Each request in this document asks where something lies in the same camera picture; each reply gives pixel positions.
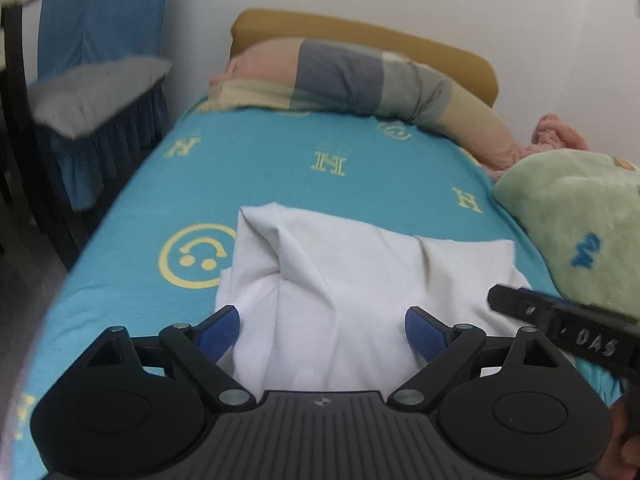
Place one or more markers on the long patchwork pillow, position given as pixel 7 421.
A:
pixel 340 75

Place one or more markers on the white table with dark legs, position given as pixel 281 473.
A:
pixel 25 110

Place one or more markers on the pink fluffy cloth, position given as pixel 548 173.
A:
pixel 555 135

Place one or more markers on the blue covered chair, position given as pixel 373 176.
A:
pixel 100 10

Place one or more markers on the tan wooden headboard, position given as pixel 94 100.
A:
pixel 310 22

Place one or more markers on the green printed fleece blanket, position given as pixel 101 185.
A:
pixel 565 200

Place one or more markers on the white t-shirt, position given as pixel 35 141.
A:
pixel 350 285

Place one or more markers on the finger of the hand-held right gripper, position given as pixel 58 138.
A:
pixel 515 302
pixel 565 301

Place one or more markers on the bed with teal sheet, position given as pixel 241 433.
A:
pixel 275 175

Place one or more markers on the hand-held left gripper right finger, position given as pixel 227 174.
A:
pixel 425 335

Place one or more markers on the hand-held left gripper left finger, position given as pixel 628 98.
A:
pixel 222 330

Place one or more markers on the person's right hand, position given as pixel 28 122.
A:
pixel 627 430

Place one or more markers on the grey cloth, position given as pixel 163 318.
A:
pixel 90 95

